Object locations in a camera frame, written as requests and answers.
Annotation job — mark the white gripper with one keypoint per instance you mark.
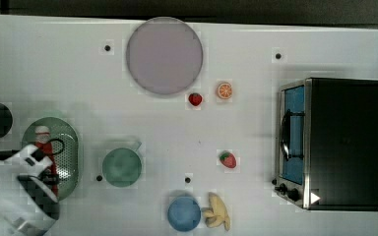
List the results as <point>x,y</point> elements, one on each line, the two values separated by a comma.
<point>31,160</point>

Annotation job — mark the red plush ketchup bottle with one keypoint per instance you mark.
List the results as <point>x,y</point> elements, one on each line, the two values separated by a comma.
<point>43,141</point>

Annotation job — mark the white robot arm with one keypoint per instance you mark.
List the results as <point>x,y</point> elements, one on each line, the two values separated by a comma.
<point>28,207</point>

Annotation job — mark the green oval strainer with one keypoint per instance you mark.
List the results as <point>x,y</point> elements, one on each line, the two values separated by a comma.
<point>66,151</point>

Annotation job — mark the green cup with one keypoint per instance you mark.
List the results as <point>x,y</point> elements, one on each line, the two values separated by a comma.
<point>122,167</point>

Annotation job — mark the blue bowl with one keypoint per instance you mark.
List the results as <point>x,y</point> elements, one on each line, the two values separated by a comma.
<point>184,214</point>

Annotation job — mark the grey round plate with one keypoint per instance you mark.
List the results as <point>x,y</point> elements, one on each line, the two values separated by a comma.
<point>164,56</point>

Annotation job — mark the dark red plush strawberry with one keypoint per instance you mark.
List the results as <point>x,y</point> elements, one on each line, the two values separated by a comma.
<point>195,99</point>

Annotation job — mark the plush peeled banana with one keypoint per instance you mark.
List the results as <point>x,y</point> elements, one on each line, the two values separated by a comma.
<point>216,214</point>

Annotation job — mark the light red plush strawberry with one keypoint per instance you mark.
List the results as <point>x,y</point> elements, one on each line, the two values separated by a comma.
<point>227,159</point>

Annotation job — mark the plush orange slice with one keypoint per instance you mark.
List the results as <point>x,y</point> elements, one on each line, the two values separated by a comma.
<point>224,90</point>

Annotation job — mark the silver toaster oven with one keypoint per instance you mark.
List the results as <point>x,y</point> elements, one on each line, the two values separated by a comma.
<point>327,156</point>

